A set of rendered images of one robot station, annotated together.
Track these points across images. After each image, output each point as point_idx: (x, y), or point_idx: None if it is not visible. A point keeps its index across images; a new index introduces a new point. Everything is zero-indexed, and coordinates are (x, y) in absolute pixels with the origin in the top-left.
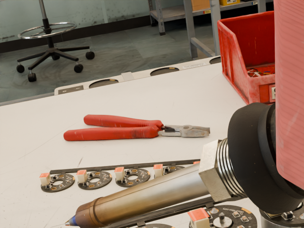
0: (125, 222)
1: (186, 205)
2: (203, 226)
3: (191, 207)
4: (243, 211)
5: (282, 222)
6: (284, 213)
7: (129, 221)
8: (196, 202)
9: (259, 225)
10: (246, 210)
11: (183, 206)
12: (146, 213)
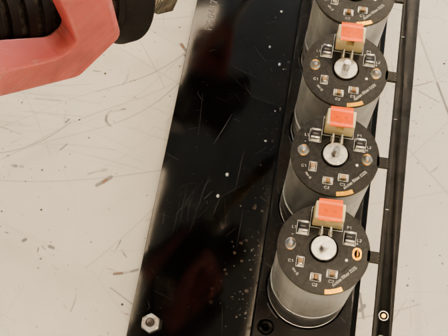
0: (406, 61)
1: (401, 138)
2: (326, 119)
3: (393, 141)
4: (344, 188)
5: (294, 214)
6: (303, 220)
7: (405, 66)
8: (400, 151)
9: None
10: (346, 193)
11: (399, 133)
12: (411, 89)
